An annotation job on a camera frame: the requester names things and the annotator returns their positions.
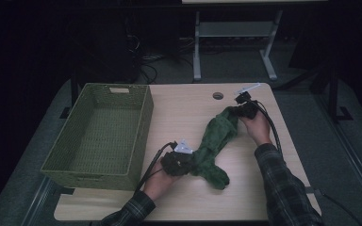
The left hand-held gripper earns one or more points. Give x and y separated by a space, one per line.
177 161

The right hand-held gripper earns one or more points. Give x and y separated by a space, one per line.
248 108

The grey tape strip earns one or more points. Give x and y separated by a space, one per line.
316 190

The green woven basket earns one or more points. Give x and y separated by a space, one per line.
105 135

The black metal stand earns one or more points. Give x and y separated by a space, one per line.
334 94

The person's right hand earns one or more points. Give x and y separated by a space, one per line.
259 127

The green dinosaur plush garment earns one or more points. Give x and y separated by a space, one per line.
215 138

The grey metal stand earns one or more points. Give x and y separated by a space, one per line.
235 29

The person's left hand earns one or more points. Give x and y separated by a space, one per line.
158 183

